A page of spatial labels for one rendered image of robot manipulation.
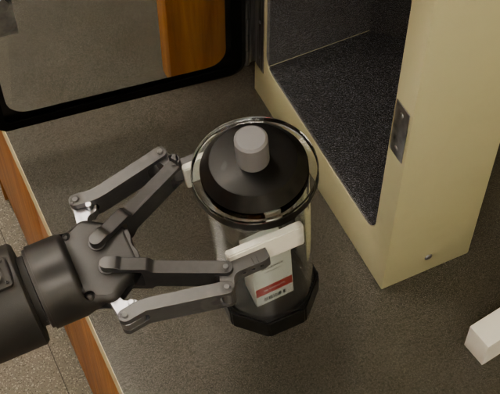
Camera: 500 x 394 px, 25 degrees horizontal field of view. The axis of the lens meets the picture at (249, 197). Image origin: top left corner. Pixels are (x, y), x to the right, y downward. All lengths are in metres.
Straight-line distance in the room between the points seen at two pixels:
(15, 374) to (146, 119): 1.00
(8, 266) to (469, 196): 0.49
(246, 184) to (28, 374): 1.40
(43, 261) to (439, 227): 0.45
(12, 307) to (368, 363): 0.43
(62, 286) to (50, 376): 1.34
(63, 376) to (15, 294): 1.34
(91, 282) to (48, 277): 0.04
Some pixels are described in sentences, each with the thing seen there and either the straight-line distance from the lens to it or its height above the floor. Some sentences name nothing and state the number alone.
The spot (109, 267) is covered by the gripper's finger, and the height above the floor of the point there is 1.20.
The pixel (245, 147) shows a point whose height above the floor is 1.29.
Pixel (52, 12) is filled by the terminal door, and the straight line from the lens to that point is 1.22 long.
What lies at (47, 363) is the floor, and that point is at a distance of 2.29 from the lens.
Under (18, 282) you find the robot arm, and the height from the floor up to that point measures 1.22.
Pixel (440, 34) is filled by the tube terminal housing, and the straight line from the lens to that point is 0.94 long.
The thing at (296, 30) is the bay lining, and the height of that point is 1.06.
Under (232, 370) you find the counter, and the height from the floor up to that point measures 0.94.
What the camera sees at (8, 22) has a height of 1.17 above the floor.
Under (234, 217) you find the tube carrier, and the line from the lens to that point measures 0.93.
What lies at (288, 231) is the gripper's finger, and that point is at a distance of 0.96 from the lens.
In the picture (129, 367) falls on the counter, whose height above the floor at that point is 0.94.
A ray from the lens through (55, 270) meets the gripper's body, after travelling 0.95.
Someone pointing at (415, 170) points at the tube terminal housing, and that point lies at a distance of 1.08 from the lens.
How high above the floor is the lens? 2.01
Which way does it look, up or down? 55 degrees down
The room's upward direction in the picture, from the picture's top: straight up
